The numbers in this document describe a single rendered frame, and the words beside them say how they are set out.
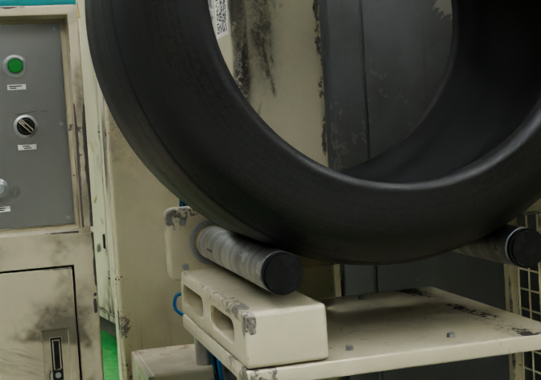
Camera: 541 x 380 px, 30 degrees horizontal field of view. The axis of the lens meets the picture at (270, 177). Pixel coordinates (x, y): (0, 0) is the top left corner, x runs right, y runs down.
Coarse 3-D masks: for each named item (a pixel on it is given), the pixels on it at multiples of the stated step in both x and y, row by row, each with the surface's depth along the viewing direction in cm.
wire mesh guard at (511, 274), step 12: (504, 264) 154; (504, 276) 154; (516, 276) 153; (528, 276) 148; (540, 276) 145; (516, 288) 153; (540, 288) 145; (516, 300) 153; (540, 300) 145; (516, 312) 153; (540, 312) 146; (516, 360) 153; (516, 372) 153
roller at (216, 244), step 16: (208, 240) 129; (224, 240) 122; (240, 240) 117; (208, 256) 129; (224, 256) 119; (240, 256) 112; (256, 256) 107; (272, 256) 103; (288, 256) 103; (240, 272) 113; (256, 272) 105; (272, 272) 103; (288, 272) 103; (272, 288) 103; (288, 288) 103
